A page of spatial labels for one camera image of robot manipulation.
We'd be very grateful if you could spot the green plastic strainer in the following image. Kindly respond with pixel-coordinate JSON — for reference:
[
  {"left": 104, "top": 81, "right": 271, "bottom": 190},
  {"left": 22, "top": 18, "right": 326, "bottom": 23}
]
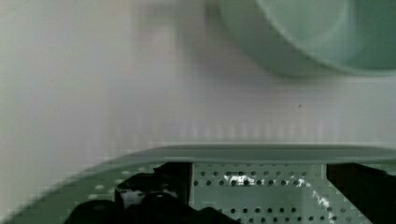
[{"left": 1, "top": 144, "right": 395, "bottom": 224}]

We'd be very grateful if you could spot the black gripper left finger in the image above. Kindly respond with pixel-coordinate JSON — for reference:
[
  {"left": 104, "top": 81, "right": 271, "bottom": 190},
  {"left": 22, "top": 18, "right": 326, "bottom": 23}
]
[{"left": 64, "top": 162, "right": 239, "bottom": 224}]

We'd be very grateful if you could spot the green mug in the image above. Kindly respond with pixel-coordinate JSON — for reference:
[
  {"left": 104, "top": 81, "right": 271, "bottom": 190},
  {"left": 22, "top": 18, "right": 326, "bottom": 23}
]
[{"left": 219, "top": 0, "right": 395, "bottom": 77}]

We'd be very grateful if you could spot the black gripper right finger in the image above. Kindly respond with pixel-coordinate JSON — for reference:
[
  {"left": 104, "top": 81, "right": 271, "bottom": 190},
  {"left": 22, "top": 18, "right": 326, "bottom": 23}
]
[{"left": 326, "top": 163, "right": 396, "bottom": 224}]

